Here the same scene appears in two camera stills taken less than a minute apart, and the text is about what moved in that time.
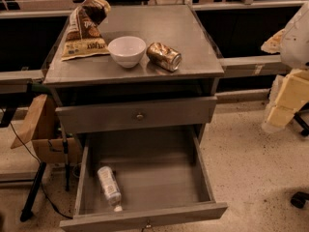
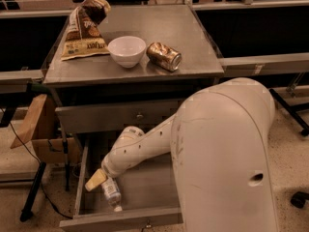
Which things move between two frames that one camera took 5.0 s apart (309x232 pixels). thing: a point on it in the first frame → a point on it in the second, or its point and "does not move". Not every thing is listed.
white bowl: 126,51 does not move
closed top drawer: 136,115 does not move
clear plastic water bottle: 110,187 does not move
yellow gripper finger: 281,116 → 98,179
